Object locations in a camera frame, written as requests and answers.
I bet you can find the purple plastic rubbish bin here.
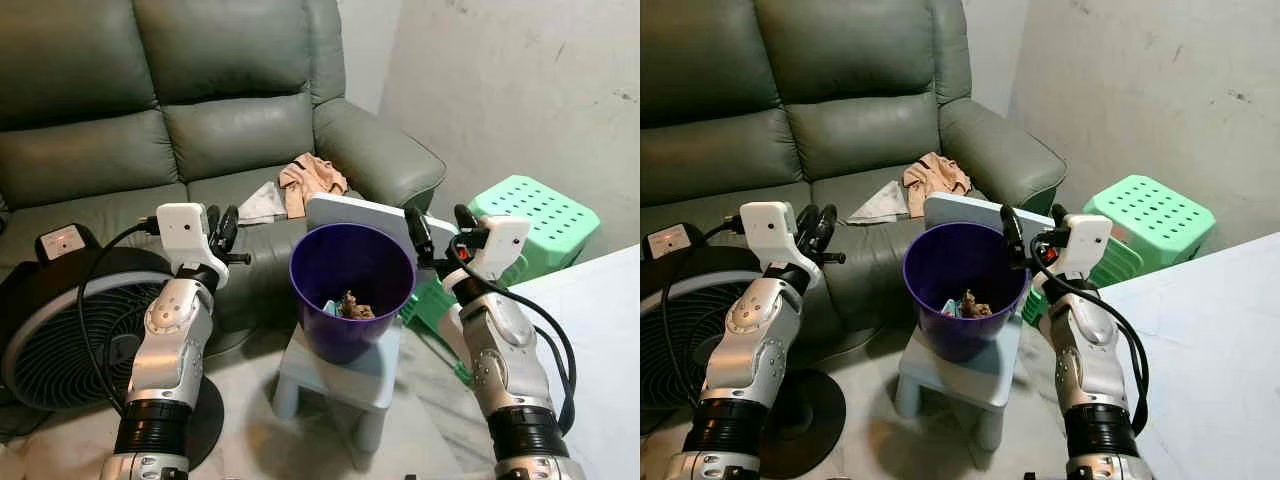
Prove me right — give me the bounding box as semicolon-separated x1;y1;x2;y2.
902;222;1031;363
289;223;416;366

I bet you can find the white triangular paper sheet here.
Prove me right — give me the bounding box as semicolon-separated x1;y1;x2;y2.
237;183;290;226
846;180;913;225

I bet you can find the green perforated plastic stool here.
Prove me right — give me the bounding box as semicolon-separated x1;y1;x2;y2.
400;174;602;386
1020;174;1218;326

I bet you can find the grey-green leather sofa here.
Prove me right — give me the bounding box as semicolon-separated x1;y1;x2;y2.
640;0;1068;351
0;0;448;336

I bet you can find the pale blue small chair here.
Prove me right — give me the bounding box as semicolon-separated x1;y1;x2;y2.
895;192;1061;451
272;193;461;453

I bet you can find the black floor fan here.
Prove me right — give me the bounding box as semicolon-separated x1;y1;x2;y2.
640;224;847;479
0;224;226;471

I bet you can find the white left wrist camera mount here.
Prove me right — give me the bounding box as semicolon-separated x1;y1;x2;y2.
155;203;213;276
740;201;798;276

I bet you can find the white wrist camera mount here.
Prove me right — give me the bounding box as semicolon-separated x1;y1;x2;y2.
740;201;798;276
468;215;532;283
155;203;213;276
1060;213;1113;281

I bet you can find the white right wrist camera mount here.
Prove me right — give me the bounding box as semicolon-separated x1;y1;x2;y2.
468;215;532;283
1060;213;1113;281

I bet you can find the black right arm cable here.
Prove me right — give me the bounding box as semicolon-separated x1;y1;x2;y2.
445;235;579;436
1030;238;1151;433

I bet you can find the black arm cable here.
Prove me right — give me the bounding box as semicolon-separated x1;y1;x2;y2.
659;220;746;411
76;220;161;416
1030;238;1151;433
445;235;579;436

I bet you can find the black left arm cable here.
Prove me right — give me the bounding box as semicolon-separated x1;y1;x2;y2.
659;220;746;411
76;220;161;416

